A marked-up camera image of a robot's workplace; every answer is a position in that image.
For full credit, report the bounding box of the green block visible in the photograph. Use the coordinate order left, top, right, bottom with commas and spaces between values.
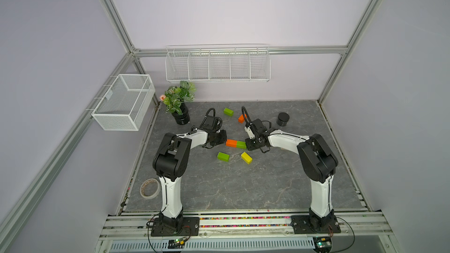
223, 108, 234, 117
236, 141, 247, 149
217, 152, 230, 162

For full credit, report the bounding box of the yellow block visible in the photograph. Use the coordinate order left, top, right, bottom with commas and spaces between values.
241, 152, 253, 165

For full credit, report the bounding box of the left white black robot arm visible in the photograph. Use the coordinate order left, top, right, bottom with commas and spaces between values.
152, 116, 227, 223

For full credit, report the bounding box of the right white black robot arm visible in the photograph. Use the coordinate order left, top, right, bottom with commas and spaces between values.
245, 119, 338, 220

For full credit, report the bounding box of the black cylinder container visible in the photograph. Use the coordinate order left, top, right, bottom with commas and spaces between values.
277, 112, 290, 127

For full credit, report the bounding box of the green potted plant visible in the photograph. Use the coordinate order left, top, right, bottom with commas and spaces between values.
159, 81, 196, 125

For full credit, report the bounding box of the tape roll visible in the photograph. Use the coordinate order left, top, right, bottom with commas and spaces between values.
139, 178, 161, 200

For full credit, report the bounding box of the white mesh side basket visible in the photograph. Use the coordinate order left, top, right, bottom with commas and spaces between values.
91, 74, 155, 131

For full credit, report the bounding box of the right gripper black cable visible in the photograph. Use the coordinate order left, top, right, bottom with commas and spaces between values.
240, 105, 254, 129

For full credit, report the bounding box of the long white wire basket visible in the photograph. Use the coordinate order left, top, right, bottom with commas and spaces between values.
165, 44, 271, 83

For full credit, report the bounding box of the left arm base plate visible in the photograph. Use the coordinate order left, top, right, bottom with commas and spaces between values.
150, 217, 200, 237

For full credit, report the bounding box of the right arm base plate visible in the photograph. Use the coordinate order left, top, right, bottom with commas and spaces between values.
291, 214, 341, 235

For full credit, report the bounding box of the white vented cable duct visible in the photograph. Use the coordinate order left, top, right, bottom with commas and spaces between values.
103, 237, 315, 253

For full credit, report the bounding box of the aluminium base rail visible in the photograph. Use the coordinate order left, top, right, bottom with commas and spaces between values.
100, 212, 394, 240

